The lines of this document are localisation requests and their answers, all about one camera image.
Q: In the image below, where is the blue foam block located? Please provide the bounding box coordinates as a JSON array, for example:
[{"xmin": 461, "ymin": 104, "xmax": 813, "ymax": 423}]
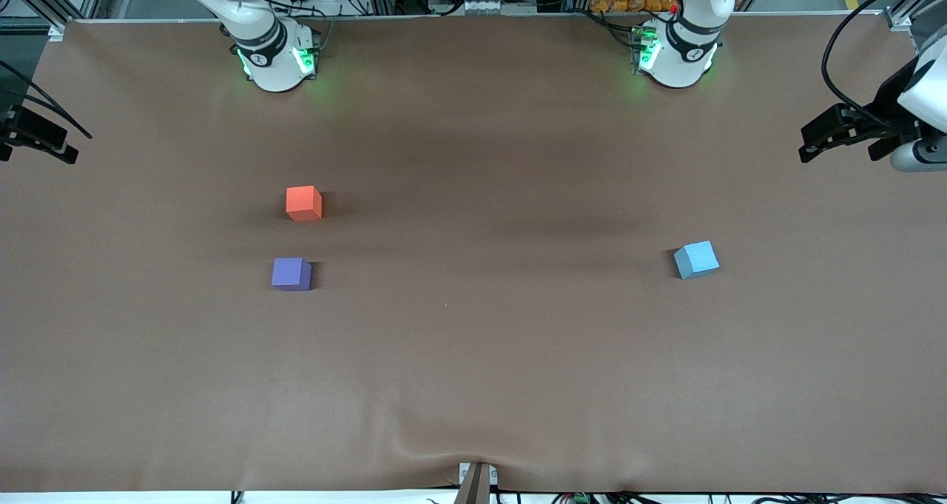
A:
[{"xmin": 673, "ymin": 241, "xmax": 721, "ymax": 280}]

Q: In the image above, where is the orange foam block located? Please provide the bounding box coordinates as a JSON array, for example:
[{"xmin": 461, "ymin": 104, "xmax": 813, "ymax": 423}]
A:
[{"xmin": 286, "ymin": 185, "xmax": 324, "ymax": 222}]

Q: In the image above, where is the purple foam block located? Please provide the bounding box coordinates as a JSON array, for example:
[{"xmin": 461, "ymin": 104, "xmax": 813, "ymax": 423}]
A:
[{"xmin": 271, "ymin": 257, "xmax": 313, "ymax": 292}]

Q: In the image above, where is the brown table cover mat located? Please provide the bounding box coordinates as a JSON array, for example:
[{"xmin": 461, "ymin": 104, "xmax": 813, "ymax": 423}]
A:
[{"xmin": 0, "ymin": 12, "xmax": 947, "ymax": 494}]

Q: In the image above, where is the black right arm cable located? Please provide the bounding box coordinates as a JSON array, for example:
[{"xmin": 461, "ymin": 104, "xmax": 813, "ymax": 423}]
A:
[{"xmin": 0, "ymin": 60, "xmax": 94, "ymax": 141}]

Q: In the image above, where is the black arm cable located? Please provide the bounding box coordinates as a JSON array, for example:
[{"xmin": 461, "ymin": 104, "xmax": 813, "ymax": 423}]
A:
[
  {"xmin": 0, "ymin": 60, "xmax": 94, "ymax": 141},
  {"xmin": 820, "ymin": 0, "xmax": 942, "ymax": 114}
]

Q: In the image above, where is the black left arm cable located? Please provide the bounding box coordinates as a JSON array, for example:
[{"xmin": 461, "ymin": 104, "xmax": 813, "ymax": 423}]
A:
[{"xmin": 820, "ymin": 0, "xmax": 942, "ymax": 114}]

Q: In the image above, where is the brown camera mount bracket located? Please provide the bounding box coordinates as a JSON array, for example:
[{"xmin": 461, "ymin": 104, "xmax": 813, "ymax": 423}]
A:
[{"xmin": 453, "ymin": 461, "xmax": 499, "ymax": 504}]

